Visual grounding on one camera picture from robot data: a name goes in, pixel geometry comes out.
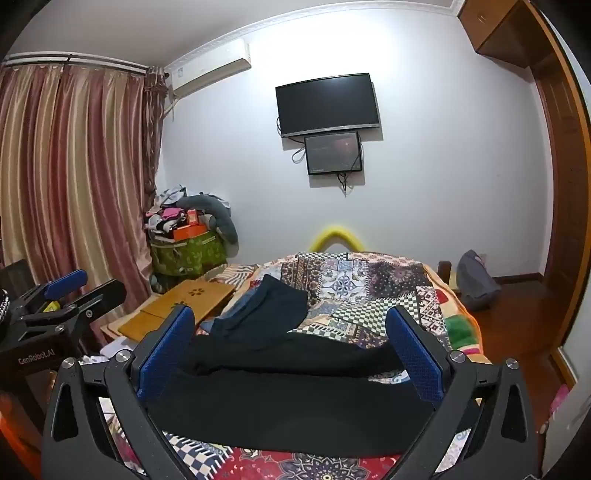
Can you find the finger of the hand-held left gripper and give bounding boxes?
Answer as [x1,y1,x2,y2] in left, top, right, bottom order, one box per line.
[58,278,127,332]
[18,270,88,319]

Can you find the yellow foam tube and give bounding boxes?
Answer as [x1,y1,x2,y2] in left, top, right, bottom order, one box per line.
[310,224,365,254]

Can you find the small black wall monitor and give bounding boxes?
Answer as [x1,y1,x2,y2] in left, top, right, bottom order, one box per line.
[304,131,363,176]

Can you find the green patterned storage bag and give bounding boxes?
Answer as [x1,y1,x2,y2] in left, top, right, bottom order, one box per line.
[148,231,229,294]

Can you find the striped pink curtain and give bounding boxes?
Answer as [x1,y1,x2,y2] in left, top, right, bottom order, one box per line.
[0,62,169,298]

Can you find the grey plush pillow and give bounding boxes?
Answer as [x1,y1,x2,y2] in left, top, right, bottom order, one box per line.
[175,195,240,246]

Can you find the patchwork printed blanket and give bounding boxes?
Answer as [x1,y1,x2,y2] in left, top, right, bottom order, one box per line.
[99,251,485,480]

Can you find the dark blue garment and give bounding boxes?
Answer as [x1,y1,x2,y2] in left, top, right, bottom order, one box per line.
[210,274,309,344]

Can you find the wooden door frame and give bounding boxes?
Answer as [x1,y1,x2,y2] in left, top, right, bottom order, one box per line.
[517,0,591,391]

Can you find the black pants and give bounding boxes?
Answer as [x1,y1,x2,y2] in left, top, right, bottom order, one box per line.
[145,332,444,455]

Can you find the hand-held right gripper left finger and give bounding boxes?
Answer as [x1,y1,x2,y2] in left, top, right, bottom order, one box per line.
[42,305,204,480]

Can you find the pile of clothes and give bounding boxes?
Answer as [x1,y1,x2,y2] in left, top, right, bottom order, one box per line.
[145,186,232,237]

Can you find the wooden wall cabinet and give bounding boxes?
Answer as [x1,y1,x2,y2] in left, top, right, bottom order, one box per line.
[457,0,559,70]

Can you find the white patterned cloth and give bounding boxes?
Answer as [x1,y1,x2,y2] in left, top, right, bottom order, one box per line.
[98,336,141,366]

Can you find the wooden lap desk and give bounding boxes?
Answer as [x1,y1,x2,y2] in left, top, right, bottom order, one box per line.
[102,279,236,343]

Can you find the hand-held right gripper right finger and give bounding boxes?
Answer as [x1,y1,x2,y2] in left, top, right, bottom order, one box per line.
[374,305,541,480]

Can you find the orange box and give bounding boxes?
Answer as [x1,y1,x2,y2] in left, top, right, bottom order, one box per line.
[173,223,208,241]

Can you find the black cable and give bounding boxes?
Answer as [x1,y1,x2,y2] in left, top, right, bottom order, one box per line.
[336,170,366,197]

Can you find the grey backpack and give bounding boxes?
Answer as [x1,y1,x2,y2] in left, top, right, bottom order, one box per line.
[456,249,502,311]

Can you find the colourful fleece blanket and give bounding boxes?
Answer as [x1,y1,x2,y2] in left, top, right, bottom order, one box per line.
[436,272,485,367]

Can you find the white air conditioner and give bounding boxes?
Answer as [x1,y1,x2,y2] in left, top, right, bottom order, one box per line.
[164,39,252,100]

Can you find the white curtain rail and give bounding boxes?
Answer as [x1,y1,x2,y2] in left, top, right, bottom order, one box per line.
[2,52,152,73]

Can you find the black wall television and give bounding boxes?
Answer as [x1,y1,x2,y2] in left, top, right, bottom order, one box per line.
[275,72,382,138]

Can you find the pink cloth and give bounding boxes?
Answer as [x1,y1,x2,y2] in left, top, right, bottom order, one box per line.
[549,384,572,424]

